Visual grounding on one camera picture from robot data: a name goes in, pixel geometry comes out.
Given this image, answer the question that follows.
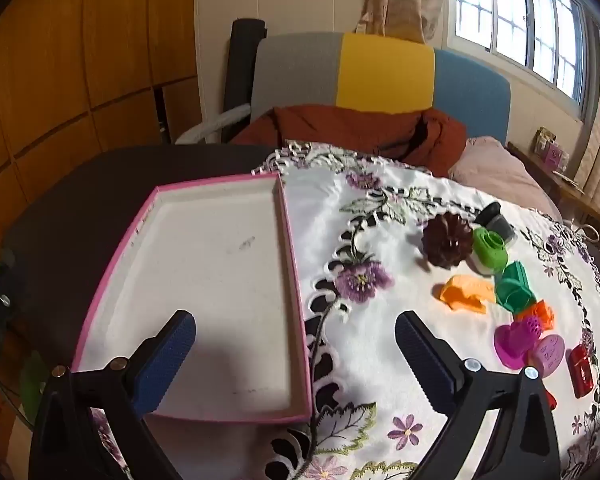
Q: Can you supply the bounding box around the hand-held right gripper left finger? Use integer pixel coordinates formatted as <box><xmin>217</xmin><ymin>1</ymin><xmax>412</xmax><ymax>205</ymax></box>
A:
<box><xmin>28</xmin><ymin>310</ymin><xmax>198</xmax><ymax>480</ymax></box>

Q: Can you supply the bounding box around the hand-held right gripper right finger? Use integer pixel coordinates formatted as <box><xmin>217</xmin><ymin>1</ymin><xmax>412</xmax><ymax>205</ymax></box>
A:
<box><xmin>394</xmin><ymin>310</ymin><xmax>563</xmax><ymax>480</ymax></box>

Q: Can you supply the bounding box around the orange car-shaped mold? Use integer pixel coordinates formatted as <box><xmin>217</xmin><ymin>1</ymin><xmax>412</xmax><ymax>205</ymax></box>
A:
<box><xmin>432</xmin><ymin>275</ymin><xmax>497</xmax><ymax>315</ymax></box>

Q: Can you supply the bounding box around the magenta perforated plastic toy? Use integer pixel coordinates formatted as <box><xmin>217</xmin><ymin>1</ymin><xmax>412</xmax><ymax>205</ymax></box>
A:
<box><xmin>494</xmin><ymin>316</ymin><xmax>543</xmax><ymax>372</ymax></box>

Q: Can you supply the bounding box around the pink cardboard box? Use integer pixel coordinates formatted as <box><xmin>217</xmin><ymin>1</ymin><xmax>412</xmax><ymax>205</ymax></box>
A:
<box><xmin>70</xmin><ymin>172</ymin><xmax>313</xmax><ymax>423</ymax></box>

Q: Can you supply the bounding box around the dark green plastic mold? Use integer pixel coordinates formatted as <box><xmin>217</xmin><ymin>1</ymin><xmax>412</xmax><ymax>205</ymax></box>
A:
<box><xmin>495</xmin><ymin>260</ymin><xmax>537</xmax><ymax>311</ymax></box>

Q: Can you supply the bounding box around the brown flower-shaped mold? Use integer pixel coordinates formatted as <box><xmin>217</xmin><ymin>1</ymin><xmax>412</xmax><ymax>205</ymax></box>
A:
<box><xmin>421</xmin><ymin>211</ymin><xmax>477</xmax><ymax>270</ymax></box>

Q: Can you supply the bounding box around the light green plastic toy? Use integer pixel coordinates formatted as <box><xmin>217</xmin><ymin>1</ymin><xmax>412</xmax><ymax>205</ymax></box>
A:
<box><xmin>467</xmin><ymin>227</ymin><xmax>510</xmax><ymax>276</ymax></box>

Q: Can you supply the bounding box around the purple patterned egg toy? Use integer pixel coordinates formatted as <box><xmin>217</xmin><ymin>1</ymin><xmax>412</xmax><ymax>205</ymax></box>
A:
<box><xmin>527</xmin><ymin>333</ymin><xmax>566</xmax><ymax>380</ymax></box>

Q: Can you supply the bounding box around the orange plastic block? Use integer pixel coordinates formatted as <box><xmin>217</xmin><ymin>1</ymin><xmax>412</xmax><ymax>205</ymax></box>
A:
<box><xmin>514</xmin><ymin>299</ymin><xmax>557</xmax><ymax>333</ymax></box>

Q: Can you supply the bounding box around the dark red plastic toy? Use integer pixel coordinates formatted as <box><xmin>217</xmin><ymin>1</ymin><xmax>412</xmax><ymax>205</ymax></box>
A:
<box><xmin>567</xmin><ymin>344</ymin><xmax>595</xmax><ymax>398</ymax></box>

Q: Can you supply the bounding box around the white floral embroidered tablecloth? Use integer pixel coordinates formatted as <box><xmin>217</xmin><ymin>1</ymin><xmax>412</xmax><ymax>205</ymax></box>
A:
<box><xmin>87</xmin><ymin>141</ymin><xmax>600</xmax><ymax>480</ymax></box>

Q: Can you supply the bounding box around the pink pillow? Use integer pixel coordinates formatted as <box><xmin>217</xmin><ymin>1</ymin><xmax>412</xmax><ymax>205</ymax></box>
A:
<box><xmin>450</xmin><ymin>136</ymin><xmax>563</xmax><ymax>221</ymax></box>

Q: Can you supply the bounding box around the wooden desk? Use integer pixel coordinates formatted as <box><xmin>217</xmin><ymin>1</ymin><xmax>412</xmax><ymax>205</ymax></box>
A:
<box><xmin>507</xmin><ymin>141</ymin><xmax>600</xmax><ymax>256</ymax></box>

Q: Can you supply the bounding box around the white chair armrest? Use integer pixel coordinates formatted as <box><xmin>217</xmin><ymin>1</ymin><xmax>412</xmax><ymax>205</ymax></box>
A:
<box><xmin>175</xmin><ymin>104</ymin><xmax>253</xmax><ymax>145</ymax></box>

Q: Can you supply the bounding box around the rust brown jacket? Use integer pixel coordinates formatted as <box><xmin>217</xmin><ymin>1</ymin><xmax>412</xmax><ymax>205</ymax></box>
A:
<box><xmin>232</xmin><ymin>105</ymin><xmax>468</xmax><ymax>178</ymax></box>

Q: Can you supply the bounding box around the pink storage box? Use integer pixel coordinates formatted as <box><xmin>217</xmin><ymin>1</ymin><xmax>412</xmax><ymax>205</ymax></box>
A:
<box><xmin>532</xmin><ymin>127</ymin><xmax>571</xmax><ymax>171</ymax></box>

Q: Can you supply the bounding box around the wooden wardrobe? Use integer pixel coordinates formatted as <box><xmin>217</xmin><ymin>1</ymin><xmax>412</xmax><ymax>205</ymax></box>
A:
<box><xmin>0</xmin><ymin>0</ymin><xmax>203</xmax><ymax>241</ymax></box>

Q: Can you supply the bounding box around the grey yellow blue headboard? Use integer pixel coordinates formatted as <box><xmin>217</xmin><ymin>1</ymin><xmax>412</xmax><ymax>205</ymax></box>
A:
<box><xmin>250</xmin><ymin>31</ymin><xmax>512</xmax><ymax>148</ymax></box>

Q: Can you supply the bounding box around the black chair back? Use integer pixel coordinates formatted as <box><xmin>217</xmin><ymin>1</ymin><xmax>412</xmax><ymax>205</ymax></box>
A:
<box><xmin>221</xmin><ymin>18</ymin><xmax>268</xmax><ymax>143</ymax></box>

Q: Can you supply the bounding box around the window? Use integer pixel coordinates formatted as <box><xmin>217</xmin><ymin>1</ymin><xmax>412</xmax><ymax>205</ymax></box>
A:
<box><xmin>447</xmin><ymin>0</ymin><xmax>588</xmax><ymax>121</ymax></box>

